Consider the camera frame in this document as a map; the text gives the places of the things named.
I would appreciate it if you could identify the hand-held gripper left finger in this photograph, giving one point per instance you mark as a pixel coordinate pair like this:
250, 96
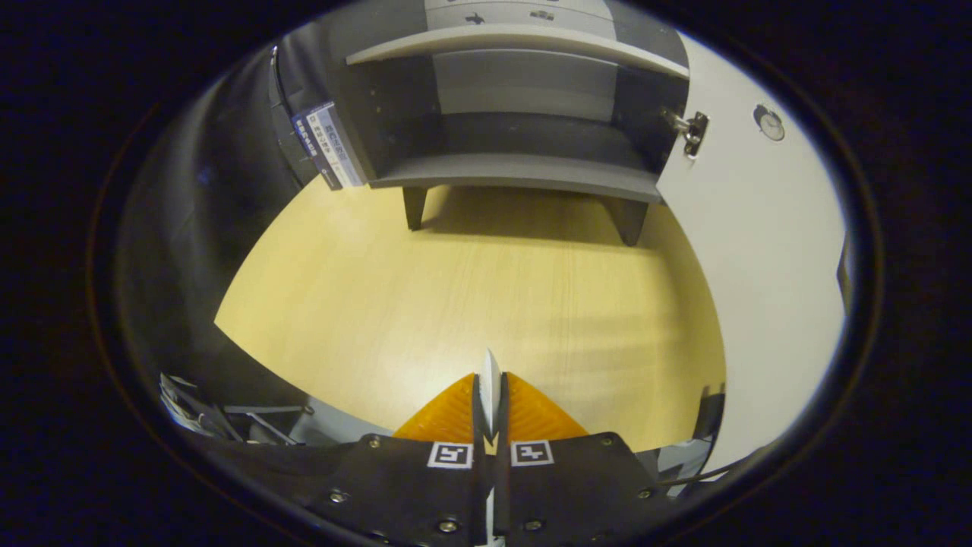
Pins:
402, 486

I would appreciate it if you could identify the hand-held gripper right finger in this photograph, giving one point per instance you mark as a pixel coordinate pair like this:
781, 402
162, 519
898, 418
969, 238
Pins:
566, 486

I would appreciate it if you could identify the black backdrop cloth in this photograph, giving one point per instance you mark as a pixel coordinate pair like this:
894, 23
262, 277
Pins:
190, 251

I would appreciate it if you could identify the grey cabinet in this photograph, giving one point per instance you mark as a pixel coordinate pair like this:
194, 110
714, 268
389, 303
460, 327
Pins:
516, 171

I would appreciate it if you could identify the upright book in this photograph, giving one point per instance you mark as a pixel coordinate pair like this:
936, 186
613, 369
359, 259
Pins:
307, 140
342, 148

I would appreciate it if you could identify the metal door hinge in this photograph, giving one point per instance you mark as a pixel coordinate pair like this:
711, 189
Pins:
692, 129

